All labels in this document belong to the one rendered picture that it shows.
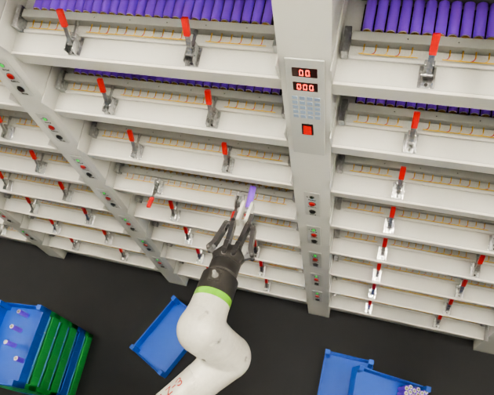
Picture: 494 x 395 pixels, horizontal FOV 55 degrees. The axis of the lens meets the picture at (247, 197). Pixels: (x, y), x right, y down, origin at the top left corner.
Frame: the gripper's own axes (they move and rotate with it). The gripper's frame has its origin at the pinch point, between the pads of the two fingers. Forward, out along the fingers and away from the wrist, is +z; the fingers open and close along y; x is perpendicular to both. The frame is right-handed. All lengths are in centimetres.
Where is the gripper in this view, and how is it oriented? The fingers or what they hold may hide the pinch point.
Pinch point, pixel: (245, 213)
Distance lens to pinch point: 128.2
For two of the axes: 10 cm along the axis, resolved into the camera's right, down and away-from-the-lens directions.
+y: -9.5, -1.6, 2.5
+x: 0.9, 6.6, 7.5
